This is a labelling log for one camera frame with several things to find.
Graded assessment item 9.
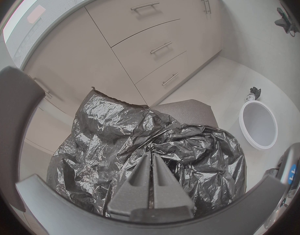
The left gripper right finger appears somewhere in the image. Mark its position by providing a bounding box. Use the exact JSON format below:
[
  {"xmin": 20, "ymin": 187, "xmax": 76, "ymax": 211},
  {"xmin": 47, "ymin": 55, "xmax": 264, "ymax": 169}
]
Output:
[{"xmin": 132, "ymin": 153, "xmax": 195, "ymax": 222}]

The crumpled black plastic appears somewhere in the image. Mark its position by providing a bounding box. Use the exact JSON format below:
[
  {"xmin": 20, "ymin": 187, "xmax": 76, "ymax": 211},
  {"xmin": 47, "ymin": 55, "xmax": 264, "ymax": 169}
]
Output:
[{"xmin": 250, "ymin": 87, "xmax": 262, "ymax": 99}]

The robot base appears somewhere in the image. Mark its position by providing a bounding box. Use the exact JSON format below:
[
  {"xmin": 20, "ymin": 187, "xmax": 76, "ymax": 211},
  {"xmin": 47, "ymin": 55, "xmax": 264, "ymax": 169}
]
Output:
[{"xmin": 263, "ymin": 142, "xmax": 300, "ymax": 230}]

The white trash bin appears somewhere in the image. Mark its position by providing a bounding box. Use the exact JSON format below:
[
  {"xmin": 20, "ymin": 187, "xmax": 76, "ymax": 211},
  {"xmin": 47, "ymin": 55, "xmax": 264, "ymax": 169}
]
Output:
[{"xmin": 239, "ymin": 100, "xmax": 278, "ymax": 151}]

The white cabinet with drawers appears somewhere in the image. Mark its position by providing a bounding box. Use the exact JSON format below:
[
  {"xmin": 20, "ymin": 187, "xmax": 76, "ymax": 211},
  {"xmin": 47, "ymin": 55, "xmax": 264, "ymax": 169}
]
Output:
[{"xmin": 20, "ymin": 0, "xmax": 225, "ymax": 157}]

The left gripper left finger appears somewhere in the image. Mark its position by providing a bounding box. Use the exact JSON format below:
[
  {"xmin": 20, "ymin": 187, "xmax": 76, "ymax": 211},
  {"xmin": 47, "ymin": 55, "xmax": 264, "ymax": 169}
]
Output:
[{"xmin": 107, "ymin": 152, "xmax": 153, "ymax": 221}]

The black plastic bag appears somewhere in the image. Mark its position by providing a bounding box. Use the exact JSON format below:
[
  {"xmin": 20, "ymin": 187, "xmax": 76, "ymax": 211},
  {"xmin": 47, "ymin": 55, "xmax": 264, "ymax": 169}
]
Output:
[{"xmin": 46, "ymin": 87, "xmax": 247, "ymax": 218}]

